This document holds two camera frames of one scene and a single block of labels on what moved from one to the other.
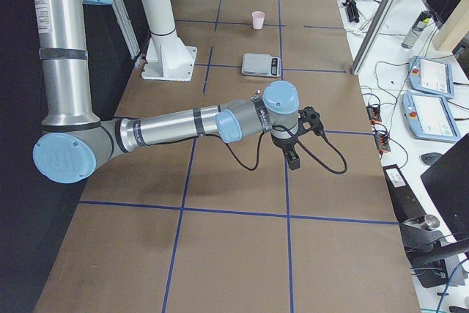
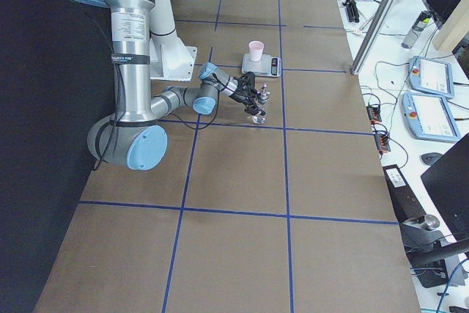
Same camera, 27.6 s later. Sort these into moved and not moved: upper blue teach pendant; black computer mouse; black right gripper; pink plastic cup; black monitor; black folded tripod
Moved: pink plastic cup; black right gripper
Not moved: black computer mouse; black monitor; upper blue teach pendant; black folded tripod
